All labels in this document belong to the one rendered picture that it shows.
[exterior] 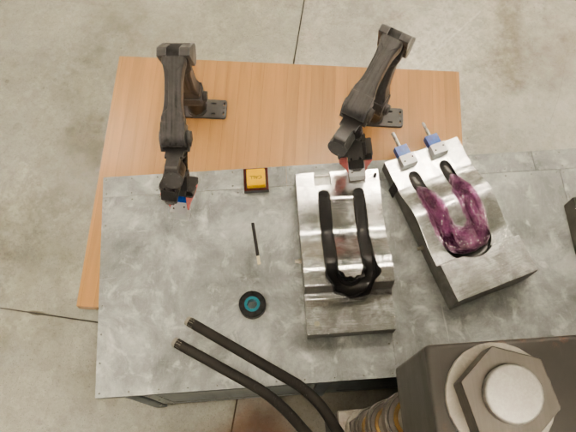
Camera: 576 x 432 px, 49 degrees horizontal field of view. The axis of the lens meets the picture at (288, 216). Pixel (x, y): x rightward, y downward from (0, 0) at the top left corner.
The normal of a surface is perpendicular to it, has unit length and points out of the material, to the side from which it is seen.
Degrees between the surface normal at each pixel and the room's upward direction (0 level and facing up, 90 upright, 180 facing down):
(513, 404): 0
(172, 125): 18
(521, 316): 0
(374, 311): 0
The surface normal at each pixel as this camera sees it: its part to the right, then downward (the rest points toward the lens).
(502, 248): 0.00, -0.35
